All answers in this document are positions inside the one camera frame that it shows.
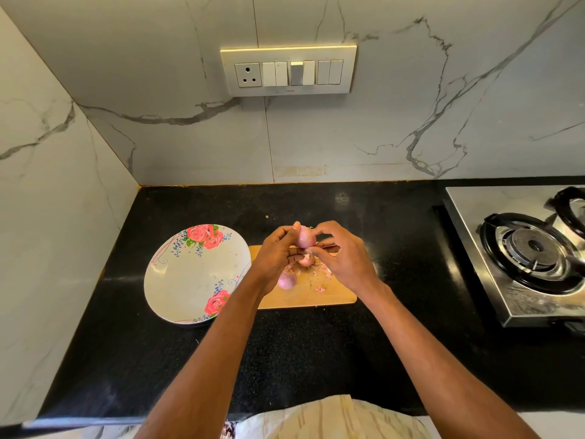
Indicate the person's left forearm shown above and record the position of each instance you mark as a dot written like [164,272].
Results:
[203,375]

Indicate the white wall switch panel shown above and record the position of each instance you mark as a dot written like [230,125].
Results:
[288,71]

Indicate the stainless steel gas stove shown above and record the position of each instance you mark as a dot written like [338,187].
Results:
[465,207]

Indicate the person's right hand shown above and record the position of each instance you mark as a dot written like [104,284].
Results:
[352,260]

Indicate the black stone countertop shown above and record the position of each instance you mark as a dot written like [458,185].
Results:
[402,215]

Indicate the person's right forearm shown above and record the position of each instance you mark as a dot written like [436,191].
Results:
[443,370]

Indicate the pile of onion peels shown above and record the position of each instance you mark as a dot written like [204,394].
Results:
[322,271]

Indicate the wooden cutting board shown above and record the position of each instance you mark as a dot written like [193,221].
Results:
[329,297]

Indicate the white floral plate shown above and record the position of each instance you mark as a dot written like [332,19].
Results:
[187,276]

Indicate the small pink onion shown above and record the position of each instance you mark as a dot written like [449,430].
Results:
[306,260]
[304,236]
[286,280]

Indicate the black stove burner grate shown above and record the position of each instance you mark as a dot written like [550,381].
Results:
[534,252]
[573,210]

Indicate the beige striped garment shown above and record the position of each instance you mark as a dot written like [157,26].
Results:
[334,423]

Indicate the person's left hand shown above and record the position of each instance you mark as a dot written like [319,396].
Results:
[270,263]

